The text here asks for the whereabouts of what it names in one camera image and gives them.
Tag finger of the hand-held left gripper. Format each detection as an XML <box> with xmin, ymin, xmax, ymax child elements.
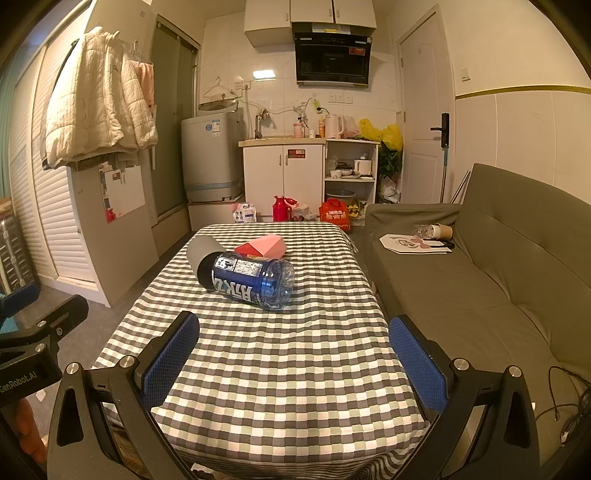
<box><xmin>0</xmin><ymin>282</ymin><xmax>41</xmax><ymax>324</ymax></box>
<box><xmin>0</xmin><ymin>294</ymin><xmax>89</xmax><ymax>352</ymax></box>

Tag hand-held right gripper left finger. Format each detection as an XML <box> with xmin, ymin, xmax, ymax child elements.
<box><xmin>46</xmin><ymin>311</ymin><xmax>201</xmax><ymax>480</ymax></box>

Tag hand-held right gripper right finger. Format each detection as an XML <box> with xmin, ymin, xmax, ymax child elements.
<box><xmin>388</xmin><ymin>315</ymin><xmax>541</xmax><ymax>480</ymax></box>

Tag grey cup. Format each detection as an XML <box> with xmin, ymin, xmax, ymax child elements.
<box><xmin>186</xmin><ymin>234</ymin><xmax>232</xmax><ymax>291</ymax></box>

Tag person's left hand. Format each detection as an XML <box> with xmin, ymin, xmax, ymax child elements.
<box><xmin>17</xmin><ymin>397</ymin><xmax>48</xmax><ymax>462</ymax></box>

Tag white louvred wardrobe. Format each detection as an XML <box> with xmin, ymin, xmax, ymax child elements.
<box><xmin>0</xmin><ymin>28</ymin><xmax>158</xmax><ymax>308</ymax></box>

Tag olive green sofa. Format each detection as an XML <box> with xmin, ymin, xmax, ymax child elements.
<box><xmin>365</xmin><ymin>162</ymin><xmax>591</xmax><ymax>472</ymax></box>

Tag grey checkered tablecloth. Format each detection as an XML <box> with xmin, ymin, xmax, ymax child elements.
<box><xmin>90</xmin><ymin>223</ymin><xmax>432</xmax><ymax>480</ymax></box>

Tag blue plastic bottle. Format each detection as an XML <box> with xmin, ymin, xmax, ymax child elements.
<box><xmin>211</xmin><ymin>252</ymin><xmax>296</xmax><ymax>313</ymax></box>

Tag white printed paper bag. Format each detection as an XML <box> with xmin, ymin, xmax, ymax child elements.
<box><xmin>379</xmin><ymin>233</ymin><xmax>455</xmax><ymax>254</ymax></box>

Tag pink and red paper box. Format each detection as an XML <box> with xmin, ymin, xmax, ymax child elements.
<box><xmin>234</xmin><ymin>234</ymin><xmax>288</xmax><ymax>261</ymax></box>

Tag white and blue packet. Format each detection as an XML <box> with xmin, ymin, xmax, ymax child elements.
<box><xmin>230</xmin><ymin>202</ymin><xmax>258</xmax><ymax>225</ymax></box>

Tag orange shopping bag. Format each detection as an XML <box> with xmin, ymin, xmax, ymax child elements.
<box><xmin>318</xmin><ymin>198</ymin><xmax>352</xmax><ymax>232</ymax></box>

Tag red thermos flask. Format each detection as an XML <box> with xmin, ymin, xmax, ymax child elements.
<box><xmin>272</xmin><ymin>195</ymin><xmax>300</xmax><ymax>223</ymax></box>

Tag white open shelf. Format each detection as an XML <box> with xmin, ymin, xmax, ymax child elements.
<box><xmin>323</xmin><ymin>137</ymin><xmax>381</xmax><ymax>217</ymax></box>

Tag green plant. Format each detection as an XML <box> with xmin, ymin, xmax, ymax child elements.
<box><xmin>378</xmin><ymin>141</ymin><xmax>403</xmax><ymax>185</ymax></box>

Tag white washing machine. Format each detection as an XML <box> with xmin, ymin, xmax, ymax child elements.
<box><xmin>180</xmin><ymin>110</ymin><xmax>245</xmax><ymax>204</ymax></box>

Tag white quilted jacket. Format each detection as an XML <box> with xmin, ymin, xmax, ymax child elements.
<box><xmin>44</xmin><ymin>25</ymin><xmax>158</xmax><ymax>169</ymax></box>

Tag white sink cabinet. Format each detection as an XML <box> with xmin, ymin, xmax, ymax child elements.
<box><xmin>238</xmin><ymin>137</ymin><xmax>327</xmax><ymax>223</ymax></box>

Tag frosted glass door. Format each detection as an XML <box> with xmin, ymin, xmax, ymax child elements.
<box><xmin>150</xmin><ymin>14</ymin><xmax>201</xmax><ymax>220</ymax></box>

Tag yellow plastic bag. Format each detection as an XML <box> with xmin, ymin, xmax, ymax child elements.
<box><xmin>359</xmin><ymin>119</ymin><xmax>404</xmax><ymax>152</ymax></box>

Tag pink garment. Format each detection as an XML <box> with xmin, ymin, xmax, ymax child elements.
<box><xmin>134</xmin><ymin>60</ymin><xmax>156</xmax><ymax>112</ymax></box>

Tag metal faucet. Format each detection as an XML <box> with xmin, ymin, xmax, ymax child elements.
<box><xmin>254</xmin><ymin>109</ymin><xmax>273</xmax><ymax>140</ymax></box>

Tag white door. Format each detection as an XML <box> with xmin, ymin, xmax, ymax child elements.
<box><xmin>396</xmin><ymin>11</ymin><xmax>454</xmax><ymax>205</ymax></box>

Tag black range hood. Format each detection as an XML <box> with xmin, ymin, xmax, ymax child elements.
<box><xmin>292</xmin><ymin>21</ymin><xmax>373</xmax><ymax>88</ymax></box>

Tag black cables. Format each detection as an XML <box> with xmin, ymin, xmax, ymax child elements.
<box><xmin>547</xmin><ymin>364</ymin><xmax>591</xmax><ymax>444</ymax></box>

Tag mop handle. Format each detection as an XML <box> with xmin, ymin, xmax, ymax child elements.
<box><xmin>440</xmin><ymin>143</ymin><xmax>450</xmax><ymax>204</ymax></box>

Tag black door handle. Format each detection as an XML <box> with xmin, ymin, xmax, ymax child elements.
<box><xmin>429</xmin><ymin>113</ymin><xmax>450</xmax><ymax>147</ymax></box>

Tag wire clothes hanger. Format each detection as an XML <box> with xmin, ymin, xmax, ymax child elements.
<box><xmin>202</xmin><ymin>76</ymin><xmax>237</xmax><ymax>102</ymax></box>

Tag white wall cabinets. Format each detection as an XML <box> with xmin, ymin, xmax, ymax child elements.
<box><xmin>243</xmin><ymin>0</ymin><xmax>378</xmax><ymax>48</ymax></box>

